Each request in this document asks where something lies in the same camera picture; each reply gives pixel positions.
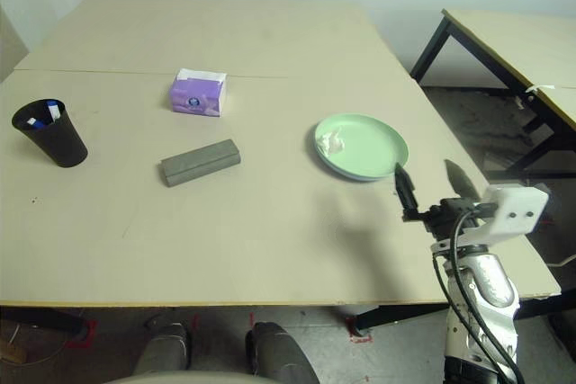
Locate light green plastic plate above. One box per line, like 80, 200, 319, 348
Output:
313, 113, 410, 178

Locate black plastic cup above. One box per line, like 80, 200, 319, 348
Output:
11, 98, 89, 170

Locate grey glasses case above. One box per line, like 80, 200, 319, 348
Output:
160, 138, 242, 189

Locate purple tissue pack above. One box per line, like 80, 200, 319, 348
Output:
168, 67, 229, 120

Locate grey robot leg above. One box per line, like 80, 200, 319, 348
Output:
245, 321, 320, 384
133, 315, 191, 375

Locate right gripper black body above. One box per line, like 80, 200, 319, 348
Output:
401, 197, 497, 242

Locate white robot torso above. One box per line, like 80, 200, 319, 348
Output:
107, 370, 253, 384

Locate grey robot right leg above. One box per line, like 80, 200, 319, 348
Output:
245, 321, 320, 384

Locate white tissue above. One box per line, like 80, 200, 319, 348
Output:
316, 129, 347, 155

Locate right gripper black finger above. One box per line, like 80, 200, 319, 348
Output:
393, 163, 419, 214
443, 158, 481, 200

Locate grey robot left leg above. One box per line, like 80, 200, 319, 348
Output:
133, 315, 191, 375

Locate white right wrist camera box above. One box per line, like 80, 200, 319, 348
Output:
458, 183, 551, 248

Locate black table foot bar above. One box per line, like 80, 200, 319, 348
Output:
354, 302, 449, 332
0, 307, 90, 336

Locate beige side table black legs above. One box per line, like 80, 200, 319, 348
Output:
409, 8, 576, 178

